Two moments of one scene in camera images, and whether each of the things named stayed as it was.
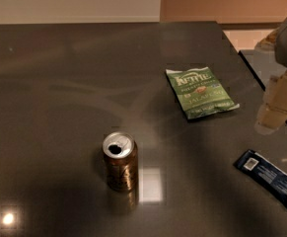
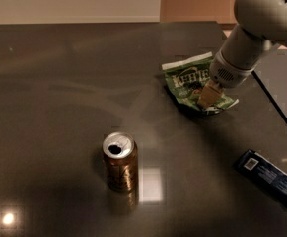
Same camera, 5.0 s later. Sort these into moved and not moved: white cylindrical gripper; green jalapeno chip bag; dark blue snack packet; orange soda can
Moved: green jalapeno chip bag; white cylindrical gripper
Not moved: dark blue snack packet; orange soda can
